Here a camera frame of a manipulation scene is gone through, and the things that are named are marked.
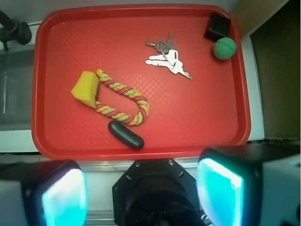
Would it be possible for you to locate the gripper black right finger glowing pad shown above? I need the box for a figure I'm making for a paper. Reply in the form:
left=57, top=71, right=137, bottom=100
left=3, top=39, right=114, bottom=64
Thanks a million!
left=196, top=143, right=301, bottom=226

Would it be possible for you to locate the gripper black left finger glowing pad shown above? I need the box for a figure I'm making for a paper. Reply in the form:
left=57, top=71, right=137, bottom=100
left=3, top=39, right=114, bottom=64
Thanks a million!
left=0, top=160, right=88, bottom=226

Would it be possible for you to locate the silver key bunch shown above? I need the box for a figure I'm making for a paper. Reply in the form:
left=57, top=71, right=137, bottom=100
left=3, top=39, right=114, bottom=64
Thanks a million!
left=145, top=31, right=193, bottom=81

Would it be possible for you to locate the dark green toy cucumber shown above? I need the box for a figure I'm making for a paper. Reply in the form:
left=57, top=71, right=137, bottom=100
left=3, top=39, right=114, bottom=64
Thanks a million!
left=108, top=121, right=144, bottom=149

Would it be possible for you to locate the yellow sponge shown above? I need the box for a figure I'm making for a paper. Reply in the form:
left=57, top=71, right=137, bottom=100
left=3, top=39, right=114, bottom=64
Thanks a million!
left=71, top=71, right=99, bottom=108

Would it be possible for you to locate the red plastic tray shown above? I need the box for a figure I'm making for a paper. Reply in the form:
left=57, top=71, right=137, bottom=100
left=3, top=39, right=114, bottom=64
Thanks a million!
left=32, top=5, right=251, bottom=161

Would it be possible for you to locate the grey sink basin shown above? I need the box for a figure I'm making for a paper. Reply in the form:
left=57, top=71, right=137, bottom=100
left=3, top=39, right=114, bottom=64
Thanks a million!
left=0, top=45, right=35, bottom=131

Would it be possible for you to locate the green ball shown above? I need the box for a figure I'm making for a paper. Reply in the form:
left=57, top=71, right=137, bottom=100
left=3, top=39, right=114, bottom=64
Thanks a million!
left=213, top=37, right=237, bottom=60

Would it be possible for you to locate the black cube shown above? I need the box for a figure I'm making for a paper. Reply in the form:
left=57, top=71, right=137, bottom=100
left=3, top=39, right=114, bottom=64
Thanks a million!
left=204, top=12, right=231, bottom=41

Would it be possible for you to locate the grey faucet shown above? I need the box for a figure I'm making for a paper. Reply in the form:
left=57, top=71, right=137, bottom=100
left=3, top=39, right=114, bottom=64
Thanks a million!
left=0, top=10, right=32, bottom=52

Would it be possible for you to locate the multicolour rope toy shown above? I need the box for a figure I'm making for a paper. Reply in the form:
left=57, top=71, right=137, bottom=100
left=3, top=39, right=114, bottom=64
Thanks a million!
left=96, top=69, right=150, bottom=126

